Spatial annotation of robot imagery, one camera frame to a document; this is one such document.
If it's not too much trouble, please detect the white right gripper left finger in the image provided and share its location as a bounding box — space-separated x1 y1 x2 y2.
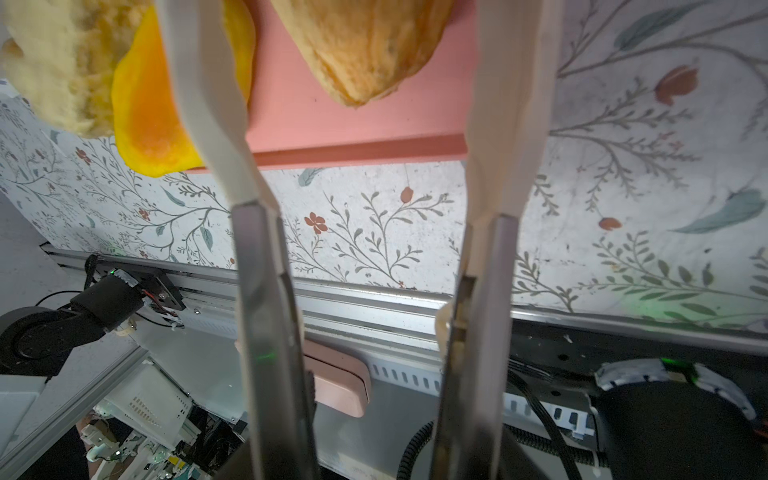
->
155 1 320 479

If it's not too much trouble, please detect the pink plastic tray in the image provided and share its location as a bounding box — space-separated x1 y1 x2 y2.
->
185 0 478 175

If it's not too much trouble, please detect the orange oval fake bread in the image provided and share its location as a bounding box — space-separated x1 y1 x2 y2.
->
111 0 257 178

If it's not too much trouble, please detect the aluminium front rail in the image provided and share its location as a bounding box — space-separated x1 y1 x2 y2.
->
40 242 768 433

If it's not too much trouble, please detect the triangular tan fake bread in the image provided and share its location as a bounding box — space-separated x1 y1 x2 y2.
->
272 0 454 108

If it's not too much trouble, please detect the pink device at front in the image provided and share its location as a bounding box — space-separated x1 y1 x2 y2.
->
233 338 373 419

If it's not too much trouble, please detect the pale ridged fake bread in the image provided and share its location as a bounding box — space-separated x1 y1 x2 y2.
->
1 0 152 138

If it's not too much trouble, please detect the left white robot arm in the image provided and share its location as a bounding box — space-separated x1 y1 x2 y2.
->
1 254 186 379

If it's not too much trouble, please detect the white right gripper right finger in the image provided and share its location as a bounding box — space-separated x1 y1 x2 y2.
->
430 1 564 479

